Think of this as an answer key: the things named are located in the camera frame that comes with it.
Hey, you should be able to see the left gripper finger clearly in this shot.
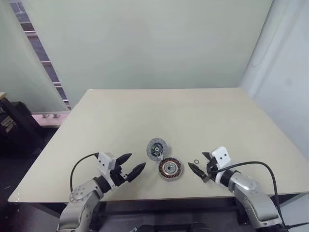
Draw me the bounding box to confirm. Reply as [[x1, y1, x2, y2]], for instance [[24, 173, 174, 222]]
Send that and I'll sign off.
[[126, 162, 147, 183], [115, 153, 133, 167]]

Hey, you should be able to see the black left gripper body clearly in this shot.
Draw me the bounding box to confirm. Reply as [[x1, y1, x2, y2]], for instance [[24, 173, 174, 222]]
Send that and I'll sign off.
[[110, 158, 129, 187]]

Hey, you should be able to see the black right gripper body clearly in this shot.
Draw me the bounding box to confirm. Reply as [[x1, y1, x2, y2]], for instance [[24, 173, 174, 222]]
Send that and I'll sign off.
[[203, 157, 219, 184]]

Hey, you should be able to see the copper wound motor stator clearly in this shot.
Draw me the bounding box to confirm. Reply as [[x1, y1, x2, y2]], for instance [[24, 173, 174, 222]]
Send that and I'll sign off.
[[158, 156, 185, 181]]

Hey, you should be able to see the grey round motor cover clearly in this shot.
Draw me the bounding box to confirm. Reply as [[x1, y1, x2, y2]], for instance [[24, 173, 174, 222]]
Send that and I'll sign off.
[[146, 137, 170, 162]]

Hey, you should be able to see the pink window ledge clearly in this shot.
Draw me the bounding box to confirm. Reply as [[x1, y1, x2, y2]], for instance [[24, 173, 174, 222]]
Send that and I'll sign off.
[[31, 112, 71, 128]]

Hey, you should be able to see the black equipment bag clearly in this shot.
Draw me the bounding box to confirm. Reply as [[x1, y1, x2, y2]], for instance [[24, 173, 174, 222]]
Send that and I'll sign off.
[[0, 97, 49, 160]]

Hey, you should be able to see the window strip with blinds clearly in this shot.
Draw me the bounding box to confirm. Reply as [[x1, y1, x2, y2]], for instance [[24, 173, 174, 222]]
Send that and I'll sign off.
[[9, 0, 72, 111]]

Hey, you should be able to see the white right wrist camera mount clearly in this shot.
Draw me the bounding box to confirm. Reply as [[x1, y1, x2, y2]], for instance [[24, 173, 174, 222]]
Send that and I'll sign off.
[[210, 146, 231, 185]]

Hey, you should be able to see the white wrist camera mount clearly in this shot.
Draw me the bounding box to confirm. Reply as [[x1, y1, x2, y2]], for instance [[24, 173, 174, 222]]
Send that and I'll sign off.
[[96, 152, 117, 189], [210, 146, 231, 185]]

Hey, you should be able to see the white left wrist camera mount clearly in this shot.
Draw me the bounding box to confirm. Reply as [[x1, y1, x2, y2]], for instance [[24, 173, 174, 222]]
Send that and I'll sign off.
[[96, 152, 117, 189]]

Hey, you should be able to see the black table frame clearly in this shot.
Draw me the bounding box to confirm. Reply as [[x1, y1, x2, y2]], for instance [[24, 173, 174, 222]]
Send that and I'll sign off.
[[9, 192, 309, 232]]

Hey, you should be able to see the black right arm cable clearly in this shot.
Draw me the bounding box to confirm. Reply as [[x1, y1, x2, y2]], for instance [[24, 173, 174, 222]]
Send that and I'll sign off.
[[209, 161, 309, 230]]

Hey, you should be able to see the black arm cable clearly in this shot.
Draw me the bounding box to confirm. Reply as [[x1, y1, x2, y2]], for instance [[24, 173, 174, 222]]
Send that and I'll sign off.
[[69, 152, 100, 194], [209, 161, 309, 230]]

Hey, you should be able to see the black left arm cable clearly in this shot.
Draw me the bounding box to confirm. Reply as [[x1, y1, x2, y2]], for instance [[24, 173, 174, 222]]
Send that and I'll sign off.
[[69, 152, 100, 194]]

